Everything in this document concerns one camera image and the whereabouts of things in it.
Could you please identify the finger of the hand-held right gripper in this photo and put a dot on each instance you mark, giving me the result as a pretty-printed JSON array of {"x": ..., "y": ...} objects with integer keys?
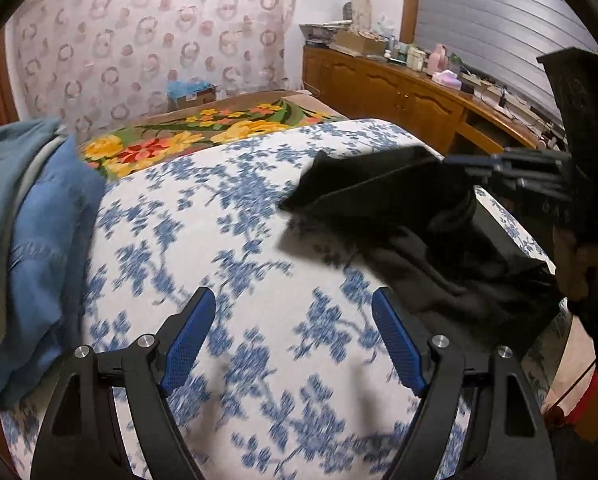
[
  {"x": 544, "y": 187},
  {"x": 519, "y": 160}
]

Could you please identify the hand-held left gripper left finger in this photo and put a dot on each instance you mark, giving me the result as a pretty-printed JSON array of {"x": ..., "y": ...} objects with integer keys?
[{"x": 189, "y": 340}]

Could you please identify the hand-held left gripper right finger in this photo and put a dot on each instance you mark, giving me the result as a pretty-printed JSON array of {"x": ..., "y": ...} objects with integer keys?
[{"x": 399, "y": 345}]

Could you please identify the black pants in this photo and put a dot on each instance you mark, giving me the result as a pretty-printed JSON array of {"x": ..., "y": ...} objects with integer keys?
[{"x": 429, "y": 260}]

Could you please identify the person's right hand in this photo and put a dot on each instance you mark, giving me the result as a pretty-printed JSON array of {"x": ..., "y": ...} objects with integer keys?
[{"x": 576, "y": 270}]

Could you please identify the lilac box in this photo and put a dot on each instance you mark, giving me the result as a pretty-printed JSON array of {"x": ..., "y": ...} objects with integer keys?
[{"x": 446, "y": 80}]

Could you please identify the pink bottle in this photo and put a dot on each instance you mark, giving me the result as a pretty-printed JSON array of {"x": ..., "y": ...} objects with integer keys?
[{"x": 436, "y": 59}]

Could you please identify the blue floral bed sheet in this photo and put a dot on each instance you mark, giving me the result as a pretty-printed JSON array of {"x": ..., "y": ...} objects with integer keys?
[{"x": 259, "y": 220}]

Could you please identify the grey window shutter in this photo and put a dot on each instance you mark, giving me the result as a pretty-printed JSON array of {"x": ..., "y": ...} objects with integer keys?
[{"x": 494, "y": 20}]

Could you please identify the wooden cabinet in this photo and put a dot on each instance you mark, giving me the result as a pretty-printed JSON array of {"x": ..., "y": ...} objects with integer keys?
[{"x": 379, "y": 90}]

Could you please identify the blue denim jeans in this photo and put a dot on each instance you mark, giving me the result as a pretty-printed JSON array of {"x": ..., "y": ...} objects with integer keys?
[{"x": 49, "y": 270}]

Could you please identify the red cloth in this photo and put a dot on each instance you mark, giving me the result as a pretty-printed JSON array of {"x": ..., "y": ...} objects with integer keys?
[{"x": 586, "y": 400}]

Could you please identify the yellow flower blanket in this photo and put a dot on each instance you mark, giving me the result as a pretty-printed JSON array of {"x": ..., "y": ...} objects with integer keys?
[{"x": 179, "y": 142}]

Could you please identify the open cardboard box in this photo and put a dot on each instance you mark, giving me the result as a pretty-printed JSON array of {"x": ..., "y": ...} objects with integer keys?
[{"x": 359, "y": 42}]

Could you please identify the stack of papers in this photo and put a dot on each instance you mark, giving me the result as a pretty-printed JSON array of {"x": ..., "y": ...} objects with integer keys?
[{"x": 324, "y": 31}]

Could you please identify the small cardboard box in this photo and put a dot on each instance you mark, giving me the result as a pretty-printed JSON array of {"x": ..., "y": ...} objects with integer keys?
[{"x": 199, "y": 97}]

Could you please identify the blue plastic bag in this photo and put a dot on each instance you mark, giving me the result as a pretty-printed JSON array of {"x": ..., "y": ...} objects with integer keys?
[{"x": 184, "y": 87}]

